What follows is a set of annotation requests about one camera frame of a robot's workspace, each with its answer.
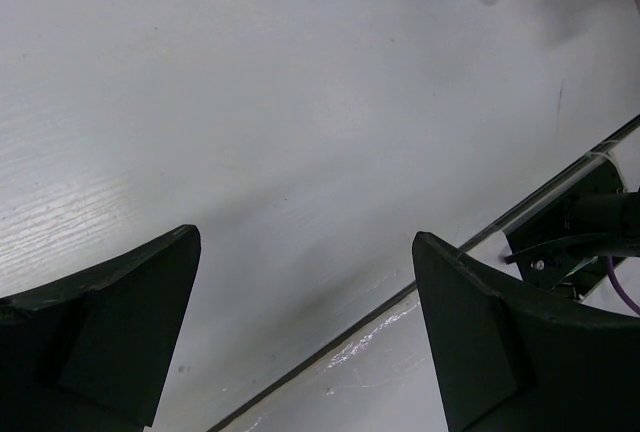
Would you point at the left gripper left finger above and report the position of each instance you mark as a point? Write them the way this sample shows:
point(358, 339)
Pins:
point(91, 351)

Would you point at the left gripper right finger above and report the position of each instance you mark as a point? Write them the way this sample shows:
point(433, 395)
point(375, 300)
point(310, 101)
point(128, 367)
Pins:
point(511, 357)

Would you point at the glossy white tape sheet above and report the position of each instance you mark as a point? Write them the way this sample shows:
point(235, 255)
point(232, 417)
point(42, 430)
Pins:
point(381, 379)

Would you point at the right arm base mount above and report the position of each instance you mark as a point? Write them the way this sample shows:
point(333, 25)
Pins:
point(562, 245)

